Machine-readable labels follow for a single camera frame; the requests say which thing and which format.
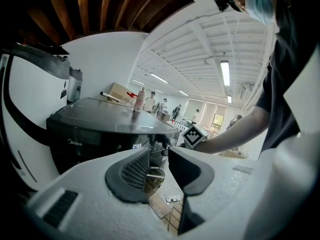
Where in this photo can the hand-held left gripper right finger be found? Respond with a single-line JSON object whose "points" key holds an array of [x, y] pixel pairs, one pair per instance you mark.
{"points": [[190, 176]]}

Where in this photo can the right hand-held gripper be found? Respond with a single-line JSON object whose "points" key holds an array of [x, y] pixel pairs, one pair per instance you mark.
{"points": [[193, 136]]}

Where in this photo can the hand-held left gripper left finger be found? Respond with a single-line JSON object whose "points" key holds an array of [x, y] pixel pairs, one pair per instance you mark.
{"points": [[117, 181]]}

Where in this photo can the black washing machine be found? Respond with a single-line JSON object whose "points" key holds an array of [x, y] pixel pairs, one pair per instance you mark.
{"points": [[100, 119]]}

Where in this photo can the person's right forearm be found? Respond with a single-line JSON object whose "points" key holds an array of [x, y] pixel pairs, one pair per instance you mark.
{"points": [[230, 136]]}

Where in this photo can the white power strip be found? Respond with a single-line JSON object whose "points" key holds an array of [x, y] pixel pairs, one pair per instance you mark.
{"points": [[173, 198]]}

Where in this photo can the pink bottle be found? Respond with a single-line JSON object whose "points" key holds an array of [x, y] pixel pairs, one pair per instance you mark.
{"points": [[138, 101]]}

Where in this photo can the long ceiling light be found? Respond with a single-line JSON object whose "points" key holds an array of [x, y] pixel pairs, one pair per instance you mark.
{"points": [[229, 99], [183, 92], [225, 72], [159, 77], [138, 81]]}

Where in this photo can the cardboard box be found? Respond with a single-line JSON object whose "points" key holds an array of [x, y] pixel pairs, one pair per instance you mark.
{"points": [[120, 90]]}

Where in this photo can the white rolled tube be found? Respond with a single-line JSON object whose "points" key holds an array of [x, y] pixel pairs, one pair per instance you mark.
{"points": [[108, 95]]}

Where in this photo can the white air conditioner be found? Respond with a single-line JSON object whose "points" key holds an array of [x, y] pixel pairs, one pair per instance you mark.
{"points": [[247, 89]]}

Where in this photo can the silver metal canister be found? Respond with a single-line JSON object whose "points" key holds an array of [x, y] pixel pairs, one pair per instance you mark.
{"points": [[74, 85]]}

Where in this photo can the white appliance with black band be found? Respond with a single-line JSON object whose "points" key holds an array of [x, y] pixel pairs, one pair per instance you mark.
{"points": [[32, 91]]}

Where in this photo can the person's black t-shirt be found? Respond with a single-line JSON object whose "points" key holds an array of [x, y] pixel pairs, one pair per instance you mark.
{"points": [[287, 84]]}

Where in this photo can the blue face mask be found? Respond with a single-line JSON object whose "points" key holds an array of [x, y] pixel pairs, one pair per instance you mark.
{"points": [[260, 5]]}

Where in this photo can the black head camera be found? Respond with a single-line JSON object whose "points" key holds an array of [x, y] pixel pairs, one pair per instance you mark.
{"points": [[221, 1]]}

